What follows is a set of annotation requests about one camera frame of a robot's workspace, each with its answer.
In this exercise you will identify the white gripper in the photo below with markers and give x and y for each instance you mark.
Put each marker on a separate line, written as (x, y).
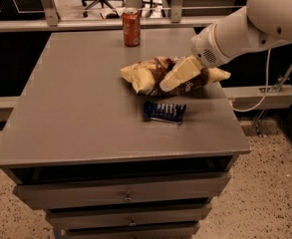
(203, 49)

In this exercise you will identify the brown chip bag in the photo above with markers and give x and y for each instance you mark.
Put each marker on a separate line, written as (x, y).
(145, 77)

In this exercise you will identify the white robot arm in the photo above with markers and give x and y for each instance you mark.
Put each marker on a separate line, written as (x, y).
(235, 41)

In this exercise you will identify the blue rxbar wrapper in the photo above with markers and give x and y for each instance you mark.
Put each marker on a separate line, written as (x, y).
(164, 112)

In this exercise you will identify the grey metal railing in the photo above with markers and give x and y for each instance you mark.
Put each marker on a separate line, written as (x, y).
(62, 15)

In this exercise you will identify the red soda can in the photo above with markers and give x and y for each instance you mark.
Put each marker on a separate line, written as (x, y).
(131, 27)

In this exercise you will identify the grey drawer cabinet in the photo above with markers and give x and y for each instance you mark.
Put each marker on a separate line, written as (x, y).
(78, 120)

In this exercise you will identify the top grey drawer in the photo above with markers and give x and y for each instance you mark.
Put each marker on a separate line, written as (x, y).
(122, 191)

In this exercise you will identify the grey drawer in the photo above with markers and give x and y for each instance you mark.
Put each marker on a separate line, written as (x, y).
(148, 231)
(122, 191)
(130, 216)

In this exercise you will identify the bottom grey drawer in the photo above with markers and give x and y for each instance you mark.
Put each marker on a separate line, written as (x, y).
(148, 231)

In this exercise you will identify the middle grey drawer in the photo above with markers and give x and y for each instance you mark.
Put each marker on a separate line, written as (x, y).
(130, 216)

